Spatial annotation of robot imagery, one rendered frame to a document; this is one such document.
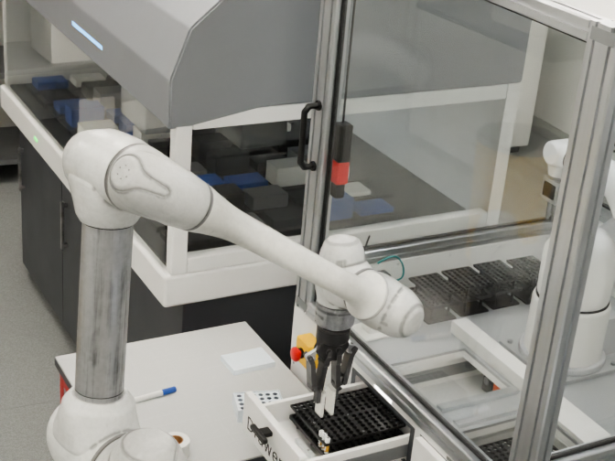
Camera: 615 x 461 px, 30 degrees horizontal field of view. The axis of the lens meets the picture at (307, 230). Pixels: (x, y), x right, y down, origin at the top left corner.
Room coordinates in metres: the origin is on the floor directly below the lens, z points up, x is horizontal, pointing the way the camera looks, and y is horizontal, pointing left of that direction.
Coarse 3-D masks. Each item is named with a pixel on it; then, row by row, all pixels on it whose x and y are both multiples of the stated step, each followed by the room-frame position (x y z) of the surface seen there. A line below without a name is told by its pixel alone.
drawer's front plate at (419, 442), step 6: (420, 438) 2.22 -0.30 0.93; (414, 444) 2.22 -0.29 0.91; (420, 444) 2.20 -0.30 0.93; (426, 444) 2.20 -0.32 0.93; (414, 450) 2.22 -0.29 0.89; (420, 450) 2.20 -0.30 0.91; (426, 450) 2.18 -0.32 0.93; (432, 450) 2.17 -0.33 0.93; (414, 456) 2.21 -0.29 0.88; (420, 456) 2.19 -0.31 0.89; (426, 456) 2.17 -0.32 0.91; (432, 456) 2.16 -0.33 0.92; (438, 456) 2.15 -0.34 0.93
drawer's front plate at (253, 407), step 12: (252, 396) 2.33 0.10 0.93; (252, 408) 2.31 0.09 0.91; (264, 408) 2.28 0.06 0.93; (252, 420) 2.31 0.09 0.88; (264, 420) 2.25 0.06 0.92; (276, 432) 2.20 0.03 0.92; (276, 444) 2.20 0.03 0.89; (288, 444) 2.15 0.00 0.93; (264, 456) 2.24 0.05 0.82; (288, 456) 2.15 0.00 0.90; (300, 456) 2.11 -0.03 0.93
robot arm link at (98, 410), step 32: (64, 160) 2.05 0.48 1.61; (96, 160) 1.97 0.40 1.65; (96, 192) 1.96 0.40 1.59; (96, 224) 1.98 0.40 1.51; (128, 224) 2.00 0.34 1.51; (96, 256) 1.98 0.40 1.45; (128, 256) 2.01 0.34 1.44; (96, 288) 1.97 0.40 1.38; (128, 288) 2.01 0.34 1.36; (96, 320) 1.96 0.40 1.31; (96, 352) 1.96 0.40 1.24; (96, 384) 1.95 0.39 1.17; (64, 416) 1.94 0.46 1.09; (96, 416) 1.92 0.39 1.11; (128, 416) 1.96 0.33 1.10; (64, 448) 1.93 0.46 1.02; (96, 448) 1.89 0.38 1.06
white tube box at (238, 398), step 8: (240, 392) 2.54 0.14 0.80; (256, 392) 2.55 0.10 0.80; (264, 392) 2.56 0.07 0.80; (272, 392) 2.56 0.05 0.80; (232, 400) 2.54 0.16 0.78; (240, 400) 2.52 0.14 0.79; (264, 400) 2.52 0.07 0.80; (272, 400) 2.53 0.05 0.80; (240, 408) 2.47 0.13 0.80; (240, 416) 2.46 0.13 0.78
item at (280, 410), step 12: (348, 384) 2.48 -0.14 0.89; (360, 384) 2.48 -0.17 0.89; (300, 396) 2.40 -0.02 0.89; (312, 396) 2.41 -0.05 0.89; (372, 396) 2.50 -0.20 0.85; (276, 408) 2.36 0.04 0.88; (288, 408) 2.38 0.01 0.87; (276, 420) 2.37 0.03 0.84; (288, 420) 2.38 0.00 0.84; (288, 432) 2.33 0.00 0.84; (300, 432) 2.33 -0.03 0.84; (408, 432) 2.35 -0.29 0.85; (372, 444) 2.23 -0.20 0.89; (384, 444) 2.24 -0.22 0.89; (396, 444) 2.25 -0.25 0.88; (324, 456) 2.16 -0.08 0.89; (336, 456) 2.17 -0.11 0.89; (348, 456) 2.19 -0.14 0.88; (360, 456) 2.20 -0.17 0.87; (372, 456) 2.22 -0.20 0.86; (384, 456) 2.24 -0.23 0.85; (396, 456) 2.25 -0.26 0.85
